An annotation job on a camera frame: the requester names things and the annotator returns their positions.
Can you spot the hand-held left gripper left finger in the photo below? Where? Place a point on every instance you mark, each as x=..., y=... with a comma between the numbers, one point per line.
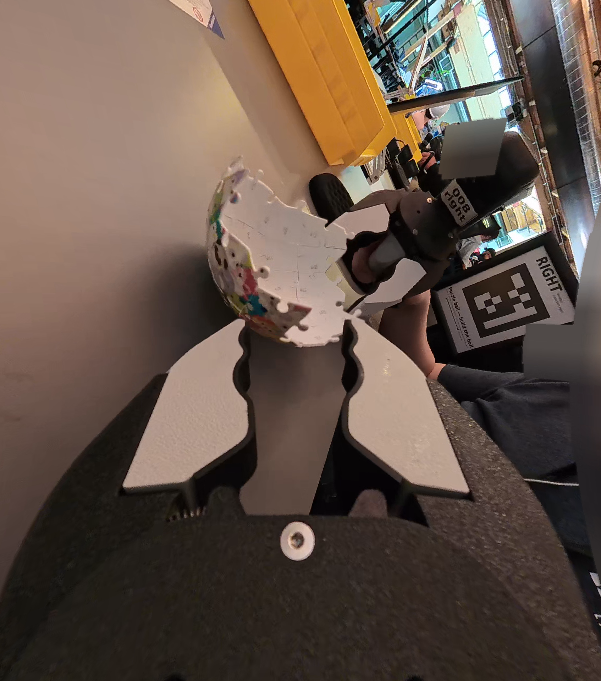
x=189, y=426

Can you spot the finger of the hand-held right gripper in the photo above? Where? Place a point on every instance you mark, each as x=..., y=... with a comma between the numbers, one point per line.
x=362, y=218
x=396, y=282

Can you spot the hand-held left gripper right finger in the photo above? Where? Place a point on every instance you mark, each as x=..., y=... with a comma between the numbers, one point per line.
x=407, y=426

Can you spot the assembled white puzzle section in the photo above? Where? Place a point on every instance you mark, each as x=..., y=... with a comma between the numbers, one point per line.
x=269, y=255

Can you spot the person's right forearm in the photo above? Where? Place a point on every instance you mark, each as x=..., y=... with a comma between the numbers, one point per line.
x=412, y=330

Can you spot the black chair armrest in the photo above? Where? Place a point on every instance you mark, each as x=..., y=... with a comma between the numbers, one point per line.
x=332, y=197

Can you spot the black white marker sign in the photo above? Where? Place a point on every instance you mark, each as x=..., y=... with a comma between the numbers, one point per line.
x=508, y=298

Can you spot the white instruction leaflet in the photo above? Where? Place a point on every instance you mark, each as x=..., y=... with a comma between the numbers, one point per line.
x=203, y=15

